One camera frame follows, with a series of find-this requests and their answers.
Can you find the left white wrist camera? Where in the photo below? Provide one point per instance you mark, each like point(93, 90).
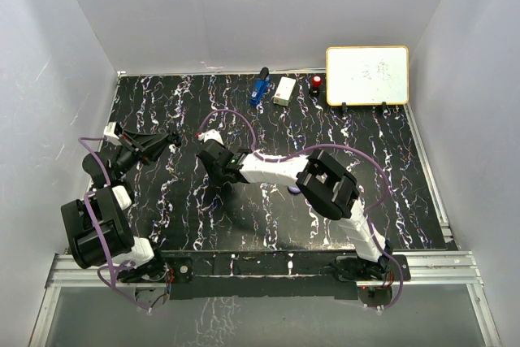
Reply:
point(111, 132)

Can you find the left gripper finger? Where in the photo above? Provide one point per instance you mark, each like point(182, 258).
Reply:
point(147, 139)
point(153, 148)

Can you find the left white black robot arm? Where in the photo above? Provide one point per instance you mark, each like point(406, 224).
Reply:
point(97, 228)

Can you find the aluminium frame rail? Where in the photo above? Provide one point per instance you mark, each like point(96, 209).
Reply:
point(425, 268)

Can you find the purple earbud charging case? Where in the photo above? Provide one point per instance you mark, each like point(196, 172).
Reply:
point(294, 190)

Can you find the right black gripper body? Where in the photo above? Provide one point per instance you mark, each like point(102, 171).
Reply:
point(216, 176)

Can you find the blue stapler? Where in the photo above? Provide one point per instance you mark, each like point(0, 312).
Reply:
point(260, 86)

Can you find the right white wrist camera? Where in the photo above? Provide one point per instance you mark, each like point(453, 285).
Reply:
point(208, 135)

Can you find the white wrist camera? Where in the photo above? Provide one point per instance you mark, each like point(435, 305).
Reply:
point(208, 135)
point(111, 132)

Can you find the white small box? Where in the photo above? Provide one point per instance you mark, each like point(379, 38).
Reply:
point(284, 91)

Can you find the black earbud charging case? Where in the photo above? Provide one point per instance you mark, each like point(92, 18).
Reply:
point(175, 139)

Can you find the red emergency button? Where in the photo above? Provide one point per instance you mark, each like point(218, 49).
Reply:
point(316, 85)

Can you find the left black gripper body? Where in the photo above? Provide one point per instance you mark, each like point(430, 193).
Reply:
point(127, 157)

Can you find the black front base bar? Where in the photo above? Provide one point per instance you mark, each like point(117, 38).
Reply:
point(340, 274)

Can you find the white board yellow frame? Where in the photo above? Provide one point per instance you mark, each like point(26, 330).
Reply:
point(367, 75)

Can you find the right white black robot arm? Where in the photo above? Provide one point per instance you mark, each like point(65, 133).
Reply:
point(330, 189)

